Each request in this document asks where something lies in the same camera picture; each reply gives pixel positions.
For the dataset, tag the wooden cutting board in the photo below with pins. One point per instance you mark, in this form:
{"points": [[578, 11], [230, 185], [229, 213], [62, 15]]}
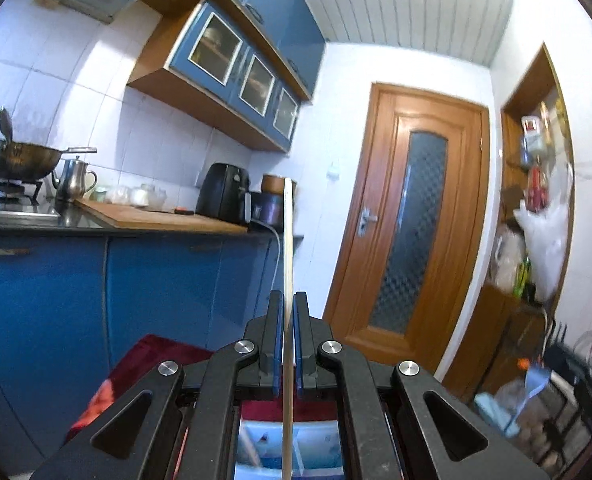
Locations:
{"points": [[156, 217]]}

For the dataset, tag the wooden door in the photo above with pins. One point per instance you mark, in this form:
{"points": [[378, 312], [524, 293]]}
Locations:
{"points": [[365, 185]]}

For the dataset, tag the printed chopstick box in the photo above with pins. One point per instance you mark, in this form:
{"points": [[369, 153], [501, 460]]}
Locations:
{"points": [[316, 452]]}

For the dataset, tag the gas stove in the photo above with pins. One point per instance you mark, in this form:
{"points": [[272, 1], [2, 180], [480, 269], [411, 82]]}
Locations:
{"points": [[11, 197]]}

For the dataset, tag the pot with wooden lid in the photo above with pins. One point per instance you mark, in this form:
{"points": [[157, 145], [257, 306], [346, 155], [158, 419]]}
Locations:
{"points": [[271, 200]]}

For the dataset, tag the blue upper cabinets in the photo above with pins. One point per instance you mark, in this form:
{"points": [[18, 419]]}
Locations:
{"points": [[276, 5]]}

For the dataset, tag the wooden wall shelf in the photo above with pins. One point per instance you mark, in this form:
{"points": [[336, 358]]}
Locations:
{"points": [[530, 185]]}

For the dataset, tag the white plastic bag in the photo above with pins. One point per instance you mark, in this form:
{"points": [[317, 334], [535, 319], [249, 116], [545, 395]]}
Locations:
{"points": [[545, 245]]}

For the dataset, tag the glass door wall cabinet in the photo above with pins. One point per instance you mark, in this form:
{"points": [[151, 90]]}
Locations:
{"points": [[221, 75]]}

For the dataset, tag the wooden chopstick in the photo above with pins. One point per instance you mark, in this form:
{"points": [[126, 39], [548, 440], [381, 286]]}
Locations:
{"points": [[289, 260]]}

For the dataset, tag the black air fryer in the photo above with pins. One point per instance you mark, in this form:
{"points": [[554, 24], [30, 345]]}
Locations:
{"points": [[223, 192]]}

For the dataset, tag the red floral blanket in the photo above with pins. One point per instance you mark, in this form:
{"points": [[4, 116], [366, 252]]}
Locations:
{"points": [[136, 375]]}

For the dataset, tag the dark metal wok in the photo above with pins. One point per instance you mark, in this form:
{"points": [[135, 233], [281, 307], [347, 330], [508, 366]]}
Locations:
{"points": [[21, 160]]}

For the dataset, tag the glass jars group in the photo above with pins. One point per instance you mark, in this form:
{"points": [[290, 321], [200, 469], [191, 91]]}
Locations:
{"points": [[131, 195]]}

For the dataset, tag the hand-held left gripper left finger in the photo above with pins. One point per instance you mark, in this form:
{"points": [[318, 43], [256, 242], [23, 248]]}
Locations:
{"points": [[276, 350]]}

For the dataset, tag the white light switch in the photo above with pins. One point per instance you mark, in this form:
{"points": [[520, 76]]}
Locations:
{"points": [[334, 170]]}

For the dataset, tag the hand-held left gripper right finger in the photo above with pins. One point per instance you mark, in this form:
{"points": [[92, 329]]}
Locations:
{"points": [[301, 350]]}

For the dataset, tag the blue base cabinets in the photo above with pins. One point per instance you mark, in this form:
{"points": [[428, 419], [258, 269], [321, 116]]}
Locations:
{"points": [[51, 320]]}

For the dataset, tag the light blue packet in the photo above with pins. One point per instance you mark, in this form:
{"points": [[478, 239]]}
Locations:
{"points": [[498, 412]]}

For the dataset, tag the steel kettle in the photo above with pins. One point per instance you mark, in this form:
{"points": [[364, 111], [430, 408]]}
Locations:
{"points": [[73, 182]]}

